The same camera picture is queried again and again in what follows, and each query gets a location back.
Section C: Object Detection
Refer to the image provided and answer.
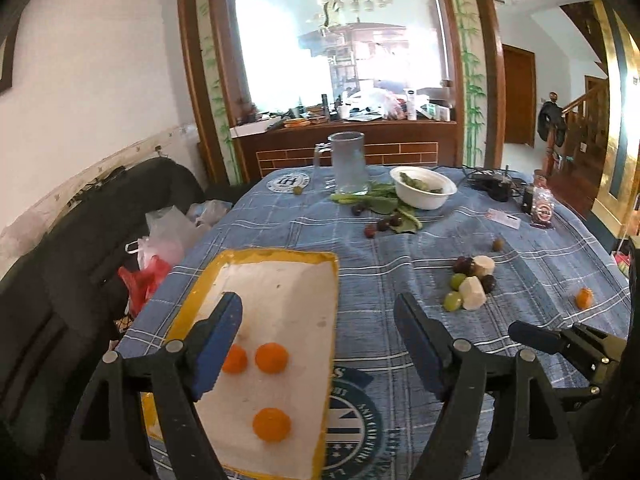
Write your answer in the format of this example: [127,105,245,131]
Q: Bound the white and red card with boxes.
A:
[486,207,521,229]

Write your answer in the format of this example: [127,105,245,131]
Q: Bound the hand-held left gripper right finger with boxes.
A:
[393,292,586,480]

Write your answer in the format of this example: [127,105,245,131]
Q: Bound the loose green leafy vegetables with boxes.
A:
[330,183,423,235]

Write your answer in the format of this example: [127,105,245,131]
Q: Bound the white bowl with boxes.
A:
[389,166,458,211]

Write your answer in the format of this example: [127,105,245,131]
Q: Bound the green vegetables in bowl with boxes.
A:
[400,172,443,193]

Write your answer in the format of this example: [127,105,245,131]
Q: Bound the wooden stair railing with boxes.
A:
[547,77,611,201]

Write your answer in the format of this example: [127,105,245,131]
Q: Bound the black cables and adapter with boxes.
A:
[462,165,526,203]

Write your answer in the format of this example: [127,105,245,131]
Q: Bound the clear plastic bag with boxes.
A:
[187,200,233,226]

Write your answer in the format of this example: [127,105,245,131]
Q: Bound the wooden door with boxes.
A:
[501,44,537,148]

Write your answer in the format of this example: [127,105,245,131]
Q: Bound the white plastic bag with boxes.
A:
[125,207,201,271]

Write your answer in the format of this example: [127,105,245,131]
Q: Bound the wooden cabinet counter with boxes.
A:
[230,120,463,183]

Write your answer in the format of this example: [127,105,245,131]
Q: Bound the wooden partition frame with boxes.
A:
[176,0,506,186]

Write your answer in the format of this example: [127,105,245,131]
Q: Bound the blue plaid tablecloth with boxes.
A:
[107,164,633,480]

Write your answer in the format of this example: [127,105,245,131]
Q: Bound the black coat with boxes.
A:
[537,101,567,147]

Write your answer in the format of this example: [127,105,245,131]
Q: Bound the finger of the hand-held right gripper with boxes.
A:
[508,321,627,366]

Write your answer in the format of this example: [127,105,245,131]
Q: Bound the clear jar with red label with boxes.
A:
[530,186,557,231]

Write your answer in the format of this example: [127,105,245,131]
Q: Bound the black sofa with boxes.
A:
[0,157,236,480]

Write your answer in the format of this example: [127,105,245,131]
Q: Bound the red plastic bag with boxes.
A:
[118,255,173,318]

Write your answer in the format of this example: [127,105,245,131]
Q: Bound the yellow-rimmed white tray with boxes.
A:
[141,247,341,480]

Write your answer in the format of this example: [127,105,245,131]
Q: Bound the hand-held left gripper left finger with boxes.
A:
[55,291,244,480]

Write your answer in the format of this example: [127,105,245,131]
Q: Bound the orange tangerine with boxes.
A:
[220,344,249,375]
[252,406,292,443]
[255,342,290,375]

